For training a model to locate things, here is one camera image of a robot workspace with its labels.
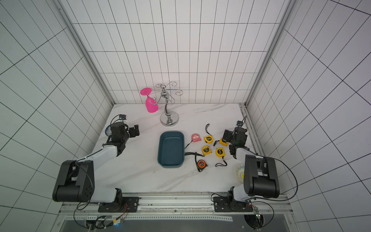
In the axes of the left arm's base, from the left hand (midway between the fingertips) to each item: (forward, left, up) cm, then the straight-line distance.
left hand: (130, 128), depth 93 cm
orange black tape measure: (-22, -46, -6) cm, 51 cm away
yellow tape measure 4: (-14, -59, -7) cm, 61 cm away
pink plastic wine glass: (+16, -12, +5) cm, 21 cm away
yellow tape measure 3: (-12, -50, -7) cm, 52 cm away
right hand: (+1, -66, -2) cm, 66 cm away
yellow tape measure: (-3, -52, -8) cm, 53 cm away
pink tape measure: (-2, -43, -8) cm, 44 cm away
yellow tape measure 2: (-5, -61, -8) cm, 62 cm away
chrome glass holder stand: (+16, -25, -9) cm, 31 cm away
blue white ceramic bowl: (+2, +18, -7) cm, 20 cm away
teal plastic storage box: (-12, -27, -7) cm, 30 cm away
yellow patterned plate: (-25, -69, -9) cm, 74 cm away
